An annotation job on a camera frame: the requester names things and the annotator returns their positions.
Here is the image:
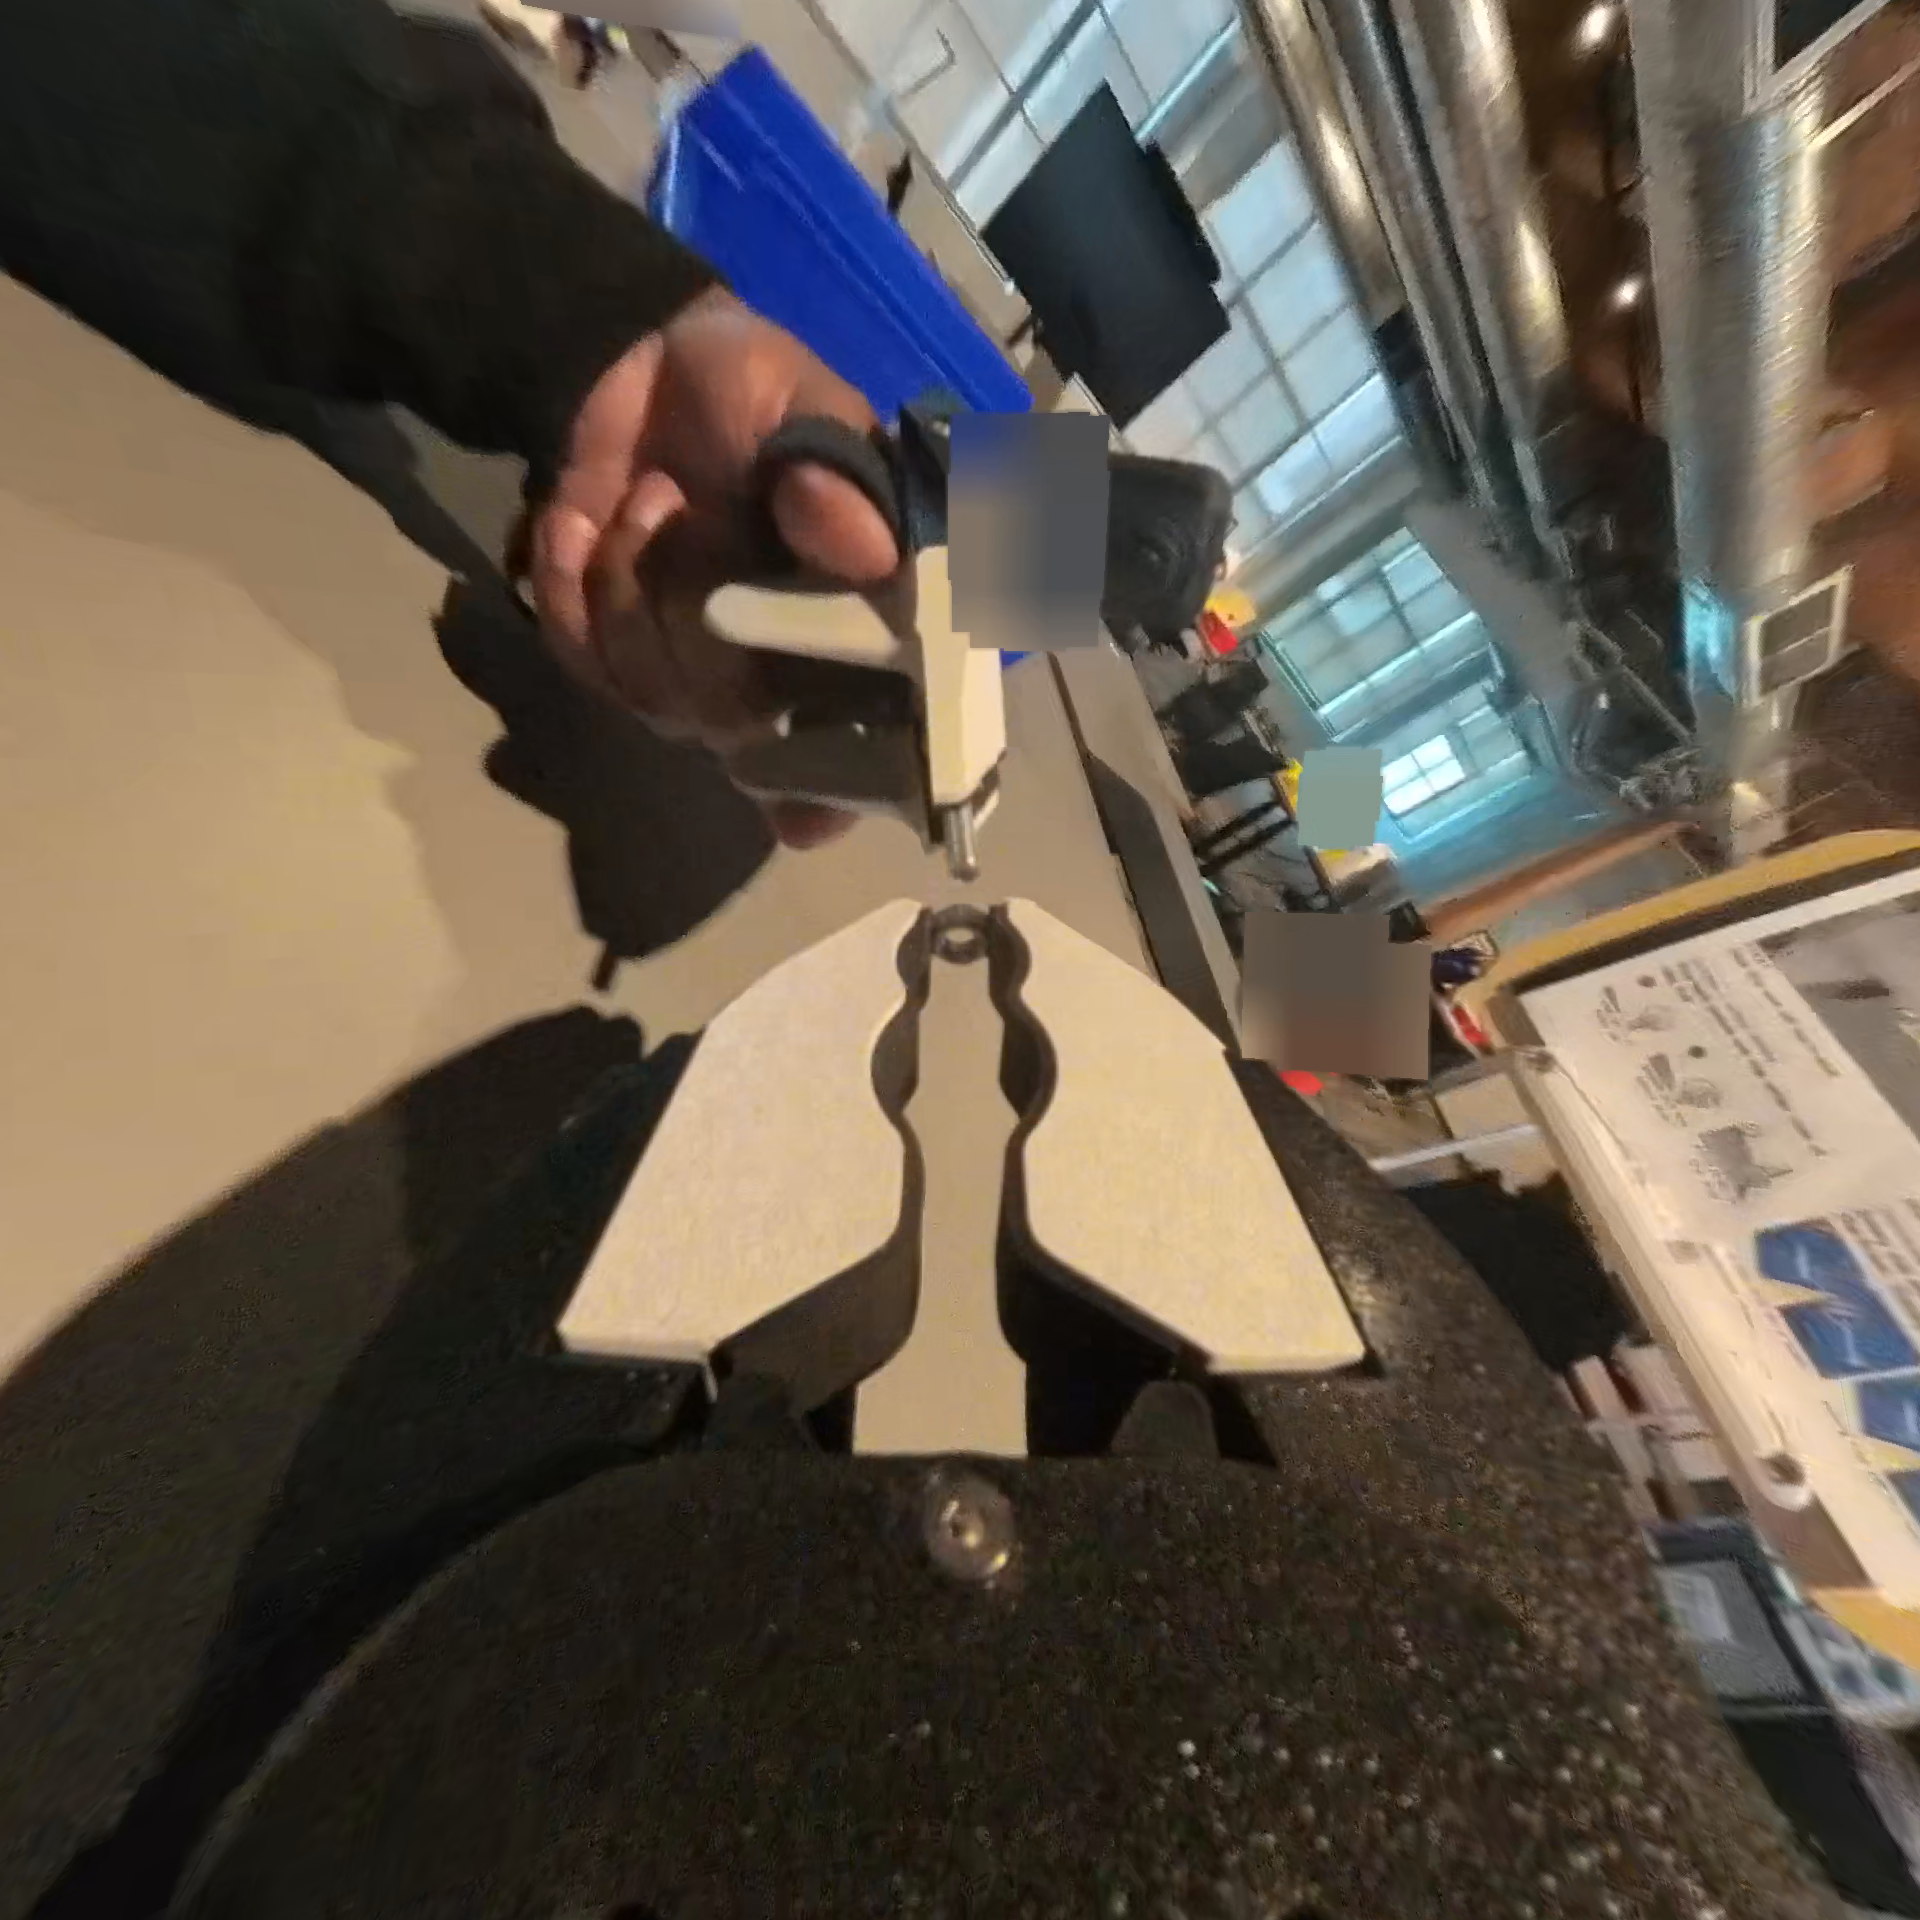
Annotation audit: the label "printed instruction sheet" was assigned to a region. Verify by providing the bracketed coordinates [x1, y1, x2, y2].
[1523, 885, 1920, 1478]

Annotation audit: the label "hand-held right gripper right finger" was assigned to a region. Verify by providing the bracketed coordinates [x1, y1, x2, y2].
[989, 898, 1371, 1379]

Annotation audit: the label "large grid window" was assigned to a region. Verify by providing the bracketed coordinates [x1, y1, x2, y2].
[898, 0, 1516, 859]

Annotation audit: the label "person's left hand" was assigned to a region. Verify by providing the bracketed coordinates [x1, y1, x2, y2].
[534, 290, 919, 849]

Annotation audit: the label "silver ventilation duct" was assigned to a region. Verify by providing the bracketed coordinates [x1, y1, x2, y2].
[1624, 0, 1841, 783]
[1247, 0, 1565, 438]

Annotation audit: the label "person's left forearm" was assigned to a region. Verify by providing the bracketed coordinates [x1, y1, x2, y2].
[0, 0, 722, 456]

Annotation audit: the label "black table mat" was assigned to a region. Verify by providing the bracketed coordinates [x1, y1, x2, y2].
[1071, 738, 1247, 1034]

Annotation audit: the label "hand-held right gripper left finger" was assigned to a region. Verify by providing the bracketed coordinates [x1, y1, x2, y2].
[560, 898, 937, 1366]

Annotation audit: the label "blue plastic bin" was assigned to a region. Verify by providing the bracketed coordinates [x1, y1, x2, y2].
[641, 44, 1034, 413]

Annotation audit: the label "black wall monitor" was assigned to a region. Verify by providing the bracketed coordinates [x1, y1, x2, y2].
[982, 83, 1235, 426]

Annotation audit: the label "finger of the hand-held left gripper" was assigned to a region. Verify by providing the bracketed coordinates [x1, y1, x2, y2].
[701, 547, 1010, 844]
[729, 717, 927, 840]

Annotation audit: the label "white wall vent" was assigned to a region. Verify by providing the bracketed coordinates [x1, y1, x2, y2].
[1740, 570, 1852, 710]

